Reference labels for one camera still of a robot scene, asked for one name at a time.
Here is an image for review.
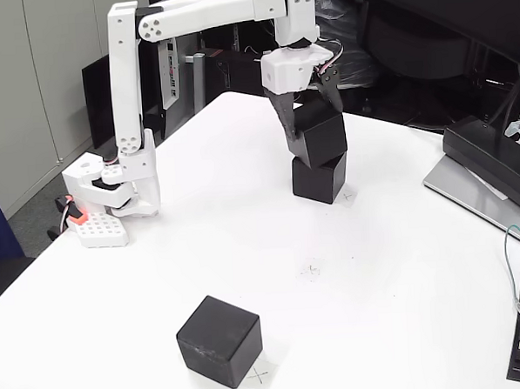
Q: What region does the smooth black block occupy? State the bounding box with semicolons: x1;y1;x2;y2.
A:
290;151;349;206
284;97;349;171

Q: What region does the scuffed black block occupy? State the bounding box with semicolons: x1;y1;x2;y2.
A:
174;292;266;389

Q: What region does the black box orange stripe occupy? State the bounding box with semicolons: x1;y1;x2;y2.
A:
202;44;277;98

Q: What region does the plastic-wrapped black bin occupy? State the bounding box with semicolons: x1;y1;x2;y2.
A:
310;0;377;91

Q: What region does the silver computer tower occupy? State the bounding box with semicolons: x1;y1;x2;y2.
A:
152;30;204;111

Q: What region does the silver monitor stand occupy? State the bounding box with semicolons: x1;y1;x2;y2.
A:
416;65;520;257

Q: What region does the black dock box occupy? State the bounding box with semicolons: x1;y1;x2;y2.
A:
440;113;520;220

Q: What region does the black flat panel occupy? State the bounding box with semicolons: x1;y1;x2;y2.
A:
80;42;166;151

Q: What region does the white perforated mounting plate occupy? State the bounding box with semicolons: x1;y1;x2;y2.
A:
68;209;131;251

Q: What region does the orange black table clamp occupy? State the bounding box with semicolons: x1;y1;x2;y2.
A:
44;193;89;241

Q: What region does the grey cabinet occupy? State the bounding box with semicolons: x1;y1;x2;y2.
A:
0;0;161;218

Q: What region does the red white black servo cable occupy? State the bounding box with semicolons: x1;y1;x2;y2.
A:
310;39;346;76

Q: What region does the silver metal post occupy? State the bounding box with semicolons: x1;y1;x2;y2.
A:
185;52;209;117

